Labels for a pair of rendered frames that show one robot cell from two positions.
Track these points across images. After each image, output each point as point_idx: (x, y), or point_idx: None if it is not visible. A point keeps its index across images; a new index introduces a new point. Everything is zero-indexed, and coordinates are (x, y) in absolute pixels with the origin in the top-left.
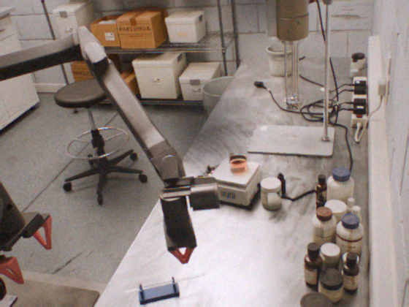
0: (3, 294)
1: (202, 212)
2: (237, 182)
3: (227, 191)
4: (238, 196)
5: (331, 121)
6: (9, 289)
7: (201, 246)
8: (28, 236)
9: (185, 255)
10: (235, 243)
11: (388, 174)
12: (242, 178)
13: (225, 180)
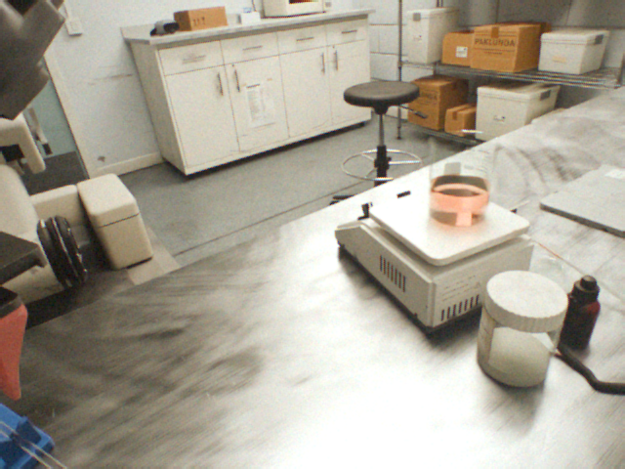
0: (73, 277)
1: (320, 288)
2: (420, 245)
3: (392, 261)
4: (412, 288)
5: None
6: (144, 279)
7: (221, 372)
8: None
9: (6, 386)
10: (300, 422)
11: None
12: (443, 242)
13: (393, 230)
